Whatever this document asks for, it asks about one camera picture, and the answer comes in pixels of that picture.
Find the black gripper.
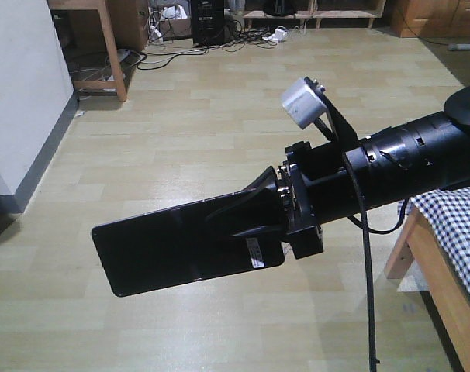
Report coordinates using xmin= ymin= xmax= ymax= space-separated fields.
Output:
xmin=206 ymin=141 xmax=369 ymax=259

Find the black foldable smartphone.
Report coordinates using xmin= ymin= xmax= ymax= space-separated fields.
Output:
xmin=91 ymin=197 xmax=285 ymax=297

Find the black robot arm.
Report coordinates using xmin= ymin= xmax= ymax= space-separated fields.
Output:
xmin=206 ymin=77 xmax=470 ymax=258

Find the checkered bed sheet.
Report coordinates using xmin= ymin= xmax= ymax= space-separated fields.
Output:
xmin=398 ymin=187 xmax=470 ymax=297

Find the light wooden desk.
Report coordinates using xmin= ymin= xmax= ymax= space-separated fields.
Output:
xmin=47 ymin=0 xmax=149 ymax=102

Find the white power strip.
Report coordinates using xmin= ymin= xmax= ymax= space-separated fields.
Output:
xmin=271 ymin=26 xmax=288 ymax=43

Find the black computer tower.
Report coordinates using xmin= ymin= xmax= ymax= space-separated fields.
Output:
xmin=190 ymin=0 xmax=225 ymax=46

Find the wooden wardrobe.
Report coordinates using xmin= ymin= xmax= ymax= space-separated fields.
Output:
xmin=390 ymin=0 xmax=470 ymax=38

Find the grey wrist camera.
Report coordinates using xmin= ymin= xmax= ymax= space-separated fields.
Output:
xmin=281 ymin=77 xmax=327 ymax=129

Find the black camera cable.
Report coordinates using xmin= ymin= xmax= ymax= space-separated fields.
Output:
xmin=341 ymin=146 xmax=410 ymax=372

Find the wooden bed frame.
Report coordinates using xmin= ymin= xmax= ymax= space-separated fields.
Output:
xmin=384 ymin=208 xmax=470 ymax=371

